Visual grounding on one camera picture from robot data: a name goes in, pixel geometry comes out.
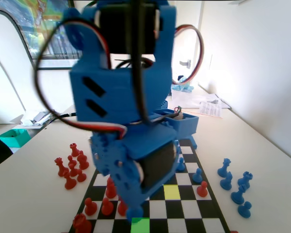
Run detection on blue pawn moved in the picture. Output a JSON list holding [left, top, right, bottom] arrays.
[[126, 205, 144, 222]]

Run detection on red chess rook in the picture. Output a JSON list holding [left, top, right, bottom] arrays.
[[72, 213, 92, 233], [69, 143, 80, 157]]

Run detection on red chess bishop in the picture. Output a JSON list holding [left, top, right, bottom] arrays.
[[105, 177, 117, 199]]

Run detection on black white chessboard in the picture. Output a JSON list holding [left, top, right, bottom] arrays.
[[69, 139, 231, 233]]

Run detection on captured red chess pieces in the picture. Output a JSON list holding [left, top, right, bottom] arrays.
[[64, 169, 77, 190]]

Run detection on red chess queen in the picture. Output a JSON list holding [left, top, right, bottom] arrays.
[[54, 157, 67, 177]]

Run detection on blue chess knight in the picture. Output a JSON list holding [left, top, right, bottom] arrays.
[[219, 171, 233, 191]]

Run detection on blue chess queen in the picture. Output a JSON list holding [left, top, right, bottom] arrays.
[[217, 158, 233, 177]]

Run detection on blue chess bishop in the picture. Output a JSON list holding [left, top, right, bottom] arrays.
[[230, 184, 247, 204]]

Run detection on blue chess rook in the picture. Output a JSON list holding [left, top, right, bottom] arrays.
[[237, 171, 254, 189]]

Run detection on clear plastic bag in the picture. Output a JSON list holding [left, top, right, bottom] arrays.
[[171, 89, 224, 109]]

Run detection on printed paper leaflet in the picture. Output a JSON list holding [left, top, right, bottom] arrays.
[[198, 100, 224, 119]]

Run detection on white paper sheets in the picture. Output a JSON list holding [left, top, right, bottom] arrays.
[[208, 93, 232, 110]]

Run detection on cardboard tray with papers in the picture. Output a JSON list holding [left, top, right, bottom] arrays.
[[9, 109, 56, 131]]

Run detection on green plastic bin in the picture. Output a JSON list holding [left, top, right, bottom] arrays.
[[0, 129, 31, 148]]

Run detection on white door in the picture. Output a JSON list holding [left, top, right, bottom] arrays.
[[176, 0, 204, 84]]

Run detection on black framed poster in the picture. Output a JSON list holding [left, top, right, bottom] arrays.
[[0, 0, 88, 71]]

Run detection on white arched panel dark edge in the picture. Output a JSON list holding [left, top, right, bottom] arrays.
[[0, 9, 37, 124]]

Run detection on red white black servo wire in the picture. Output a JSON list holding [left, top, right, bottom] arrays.
[[172, 24, 206, 86], [33, 20, 128, 140]]

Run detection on thick black camera cable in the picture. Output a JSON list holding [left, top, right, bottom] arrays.
[[126, 0, 152, 126]]

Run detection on black table cable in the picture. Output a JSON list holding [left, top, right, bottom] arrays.
[[48, 111, 77, 124]]

